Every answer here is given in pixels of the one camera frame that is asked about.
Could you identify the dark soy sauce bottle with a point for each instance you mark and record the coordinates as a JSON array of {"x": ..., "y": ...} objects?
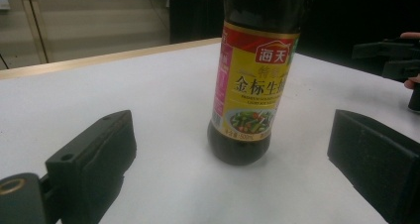
[{"x": 254, "y": 85}]

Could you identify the light wooden desk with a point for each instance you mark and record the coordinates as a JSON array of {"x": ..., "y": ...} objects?
[{"x": 82, "y": 22}]

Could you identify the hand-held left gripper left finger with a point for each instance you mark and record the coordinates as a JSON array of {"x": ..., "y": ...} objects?
[{"x": 99, "y": 158}]

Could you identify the black curtain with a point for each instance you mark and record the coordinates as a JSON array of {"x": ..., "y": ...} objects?
[{"x": 346, "y": 16}]

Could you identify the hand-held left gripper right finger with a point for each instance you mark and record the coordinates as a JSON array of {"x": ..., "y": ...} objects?
[{"x": 379, "y": 158}]

